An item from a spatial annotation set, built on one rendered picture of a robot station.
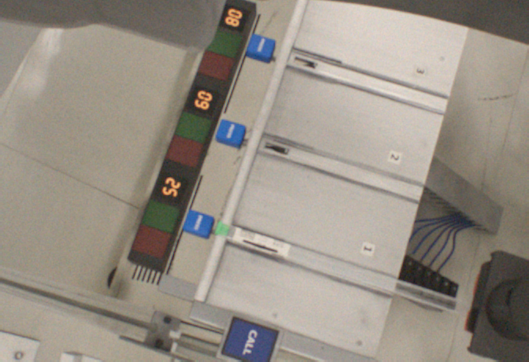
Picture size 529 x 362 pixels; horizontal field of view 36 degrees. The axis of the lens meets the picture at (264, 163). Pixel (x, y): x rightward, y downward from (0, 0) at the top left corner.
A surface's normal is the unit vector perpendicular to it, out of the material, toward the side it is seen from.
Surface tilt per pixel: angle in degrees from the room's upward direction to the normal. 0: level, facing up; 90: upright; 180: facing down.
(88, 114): 0
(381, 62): 45
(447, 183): 0
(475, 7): 91
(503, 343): 39
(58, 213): 0
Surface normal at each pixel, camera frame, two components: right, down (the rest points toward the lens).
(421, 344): 0.67, 0.03
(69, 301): -0.67, -0.40
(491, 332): 0.10, -0.22
